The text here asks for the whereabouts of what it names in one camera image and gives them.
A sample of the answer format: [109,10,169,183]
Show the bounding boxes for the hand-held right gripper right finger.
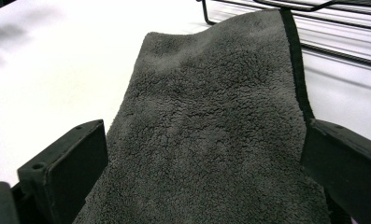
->
[300,119,371,224]

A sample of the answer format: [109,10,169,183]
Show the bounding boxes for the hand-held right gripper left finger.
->
[17,119,109,224]

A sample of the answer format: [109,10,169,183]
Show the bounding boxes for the black wire rack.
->
[195,0,371,70]

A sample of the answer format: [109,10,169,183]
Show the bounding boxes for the grey terry towel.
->
[72,7,333,224]

